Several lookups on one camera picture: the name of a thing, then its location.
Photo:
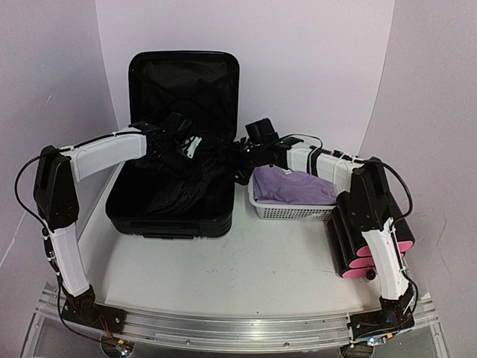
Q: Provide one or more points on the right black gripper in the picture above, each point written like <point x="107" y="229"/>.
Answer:
<point x="243" y="175"/>

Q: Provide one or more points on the black garment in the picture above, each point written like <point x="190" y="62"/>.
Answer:
<point x="186" y="186"/>

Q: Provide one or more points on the purple cloth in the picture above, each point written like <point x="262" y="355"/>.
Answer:
<point x="273" y="185"/>

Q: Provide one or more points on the black ribbed hard-shell suitcase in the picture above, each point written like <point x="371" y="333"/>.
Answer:
<point x="178" y="94"/>

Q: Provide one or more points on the white perforated plastic basket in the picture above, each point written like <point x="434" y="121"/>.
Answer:
<point x="290" y="212"/>

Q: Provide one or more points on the pink drawer black knob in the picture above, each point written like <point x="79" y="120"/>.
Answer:
<point x="353" y="273"/>

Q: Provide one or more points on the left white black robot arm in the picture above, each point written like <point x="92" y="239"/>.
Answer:
<point x="55" y="193"/>

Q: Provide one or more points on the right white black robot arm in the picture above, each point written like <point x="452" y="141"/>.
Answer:
<point x="368" y="200"/>

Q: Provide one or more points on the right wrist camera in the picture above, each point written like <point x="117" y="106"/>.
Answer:
<point x="261" y="132"/>

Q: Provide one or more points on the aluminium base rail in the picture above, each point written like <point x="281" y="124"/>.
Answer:
<point x="264" y="334"/>

